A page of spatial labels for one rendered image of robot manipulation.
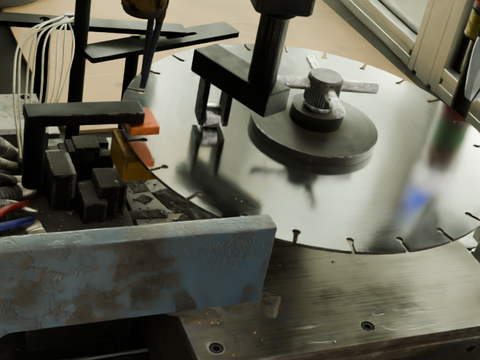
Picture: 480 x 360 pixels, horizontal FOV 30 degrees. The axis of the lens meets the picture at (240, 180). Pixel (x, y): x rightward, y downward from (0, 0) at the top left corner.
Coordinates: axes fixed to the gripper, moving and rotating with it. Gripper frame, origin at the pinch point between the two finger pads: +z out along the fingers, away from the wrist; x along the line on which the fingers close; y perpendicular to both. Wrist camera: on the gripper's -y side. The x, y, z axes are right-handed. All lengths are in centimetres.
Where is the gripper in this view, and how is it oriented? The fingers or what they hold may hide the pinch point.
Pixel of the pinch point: (471, 82)
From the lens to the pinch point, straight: 78.7
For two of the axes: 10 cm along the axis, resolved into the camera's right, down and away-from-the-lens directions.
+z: -5.0, 8.1, 3.1
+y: 5.9, 5.9, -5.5
